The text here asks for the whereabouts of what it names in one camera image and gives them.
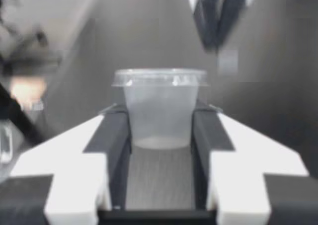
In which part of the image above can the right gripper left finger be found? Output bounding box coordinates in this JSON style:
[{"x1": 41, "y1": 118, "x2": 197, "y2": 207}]
[{"x1": 0, "y1": 103, "x2": 132, "y2": 225}]

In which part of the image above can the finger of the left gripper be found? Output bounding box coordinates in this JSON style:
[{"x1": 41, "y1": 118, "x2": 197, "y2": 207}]
[
  {"x1": 185, "y1": 0, "x2": 220, "y2": 52},
  {"x1": 215, "y1": 0, "x2": 251, "y2": 51}
]

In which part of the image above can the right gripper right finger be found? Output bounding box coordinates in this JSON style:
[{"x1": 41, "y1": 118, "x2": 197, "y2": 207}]
[{"x1": 191, "y1": 100, "x2": 318, "y2": 225}]

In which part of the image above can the clear plastic lid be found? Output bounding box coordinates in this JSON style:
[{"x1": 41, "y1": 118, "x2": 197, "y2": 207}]
[{"x1": 111, "y1": 68, "x2": 209, "y2": 88}]

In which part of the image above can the small clear plastic cup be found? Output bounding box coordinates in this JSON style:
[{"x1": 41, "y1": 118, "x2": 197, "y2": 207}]
[{"x1": 121, "y1": 82, "x2": 200, "y2": 150}]

